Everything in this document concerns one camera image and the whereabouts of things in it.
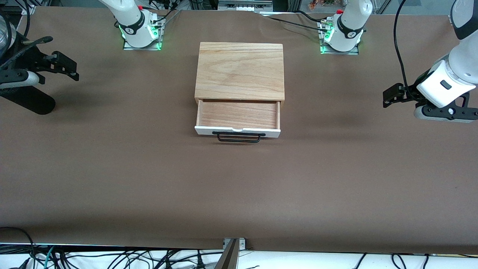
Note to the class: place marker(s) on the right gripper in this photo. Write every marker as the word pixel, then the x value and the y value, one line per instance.
pixel 33 61

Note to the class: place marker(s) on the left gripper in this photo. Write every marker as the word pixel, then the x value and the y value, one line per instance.
pixel 412 90

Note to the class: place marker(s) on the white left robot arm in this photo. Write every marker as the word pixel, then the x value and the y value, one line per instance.
pixel 349 26

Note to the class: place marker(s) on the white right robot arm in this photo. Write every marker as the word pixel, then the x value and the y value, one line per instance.
pixel 131 22

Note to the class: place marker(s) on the light wooden drawer cabinet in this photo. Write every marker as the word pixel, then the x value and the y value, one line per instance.
pixel 239 71

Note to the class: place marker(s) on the black cylindrical vase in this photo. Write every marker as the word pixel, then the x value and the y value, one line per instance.
pixel 30 101

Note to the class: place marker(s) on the brown table cover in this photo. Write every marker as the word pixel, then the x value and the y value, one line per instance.
pixel 239 186

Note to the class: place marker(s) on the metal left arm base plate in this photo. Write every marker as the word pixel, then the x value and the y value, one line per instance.
pixel 354 51

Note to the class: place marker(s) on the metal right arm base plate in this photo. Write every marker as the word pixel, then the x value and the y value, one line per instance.
pixel 129 46

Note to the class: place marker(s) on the aluminium frame profile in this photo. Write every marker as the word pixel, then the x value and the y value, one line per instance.
pixel 30 10

